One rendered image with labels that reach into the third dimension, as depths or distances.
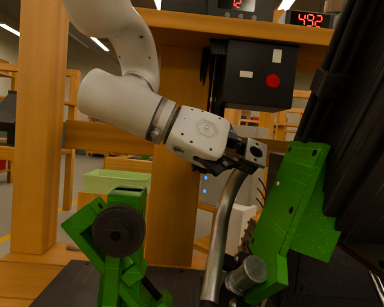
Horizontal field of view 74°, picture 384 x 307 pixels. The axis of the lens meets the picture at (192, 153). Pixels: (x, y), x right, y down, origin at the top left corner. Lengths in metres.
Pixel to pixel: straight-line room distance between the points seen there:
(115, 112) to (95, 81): 0.06
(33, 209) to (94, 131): 0.28
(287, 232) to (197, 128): 0.22
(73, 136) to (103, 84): 0.45
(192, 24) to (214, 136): 0.30
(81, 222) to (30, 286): 0.36
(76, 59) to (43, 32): 11.06
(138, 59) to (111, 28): 0.13
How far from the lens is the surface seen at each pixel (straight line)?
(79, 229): 0.43
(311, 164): 0.40
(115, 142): 0.84
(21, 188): 0.87
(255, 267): 0.41
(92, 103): 0.46
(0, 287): 0.79
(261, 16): 0.71
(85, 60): 11.76
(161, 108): 0.44
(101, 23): 0.39
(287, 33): 0.68
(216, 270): 0.48
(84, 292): 0.68
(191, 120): 0.45
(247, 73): 0.65
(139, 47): 0.50
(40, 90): 0.83
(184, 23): 0.65
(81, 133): 0.87
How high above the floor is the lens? 1.27
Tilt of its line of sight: 4 degrees down
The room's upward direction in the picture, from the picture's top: 6 degrees clockwise
